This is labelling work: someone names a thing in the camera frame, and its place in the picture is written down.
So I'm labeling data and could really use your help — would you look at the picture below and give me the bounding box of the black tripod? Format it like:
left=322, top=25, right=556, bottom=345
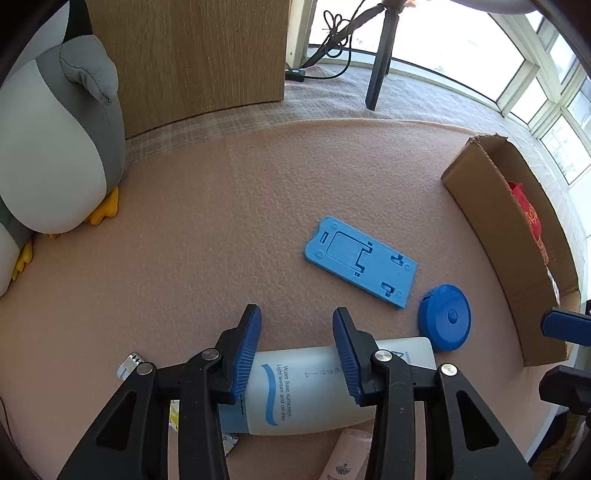
left=300, top=0, right=407, bottom=111

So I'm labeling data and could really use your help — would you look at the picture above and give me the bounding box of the red fabric bag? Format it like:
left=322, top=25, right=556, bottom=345
left=507, top=181, right=549, bottom=265

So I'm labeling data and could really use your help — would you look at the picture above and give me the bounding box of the cardboard box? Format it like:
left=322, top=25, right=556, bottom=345
left=441, top=135, right=581, bottom=367

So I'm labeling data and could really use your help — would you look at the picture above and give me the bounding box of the white COGI spray bottle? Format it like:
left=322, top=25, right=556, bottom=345
left=320, top=428, right=372, bottom=480

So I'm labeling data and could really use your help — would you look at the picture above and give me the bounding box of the wooden cabinet panel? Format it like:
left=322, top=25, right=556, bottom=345
left=87, top=0, right=290, bottom=137

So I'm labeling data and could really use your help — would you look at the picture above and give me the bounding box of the patterned lighter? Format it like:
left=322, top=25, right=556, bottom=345
left=117, top=352, right=143, bottom=380

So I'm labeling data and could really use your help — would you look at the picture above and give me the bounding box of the grey penguin plush front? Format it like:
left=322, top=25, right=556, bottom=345
left=1, top=35, right=125, bottom=234

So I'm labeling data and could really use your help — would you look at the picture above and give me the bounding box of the blue round tape measure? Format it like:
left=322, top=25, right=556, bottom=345
left=418, top=284, right=472, bottom=352

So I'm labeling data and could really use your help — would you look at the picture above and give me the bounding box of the black cable with controller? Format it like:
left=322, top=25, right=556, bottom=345
left=284, top=8, right=366, bottom=83

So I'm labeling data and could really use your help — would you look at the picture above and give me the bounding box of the grey penguin plush rear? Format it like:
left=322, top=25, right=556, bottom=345
left=0, top=202, right=33, bottom=295

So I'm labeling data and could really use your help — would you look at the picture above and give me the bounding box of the white ring light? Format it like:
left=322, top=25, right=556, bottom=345
left=453, top=0, right=536, bottom=15

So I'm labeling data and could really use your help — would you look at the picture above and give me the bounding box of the blue phone stand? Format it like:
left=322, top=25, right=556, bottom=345
left=304, top=216, right=418, bottom=308

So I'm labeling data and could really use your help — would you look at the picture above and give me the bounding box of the white sunscreen bottle blue cap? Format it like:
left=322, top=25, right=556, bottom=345
left=218, top=336, right=438, bottom=436

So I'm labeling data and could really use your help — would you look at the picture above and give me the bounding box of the grey penguin plush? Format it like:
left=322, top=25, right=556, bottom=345
left=1, top=35, right=125, bottom=234
left=0, top=202, right=33, bottom=295

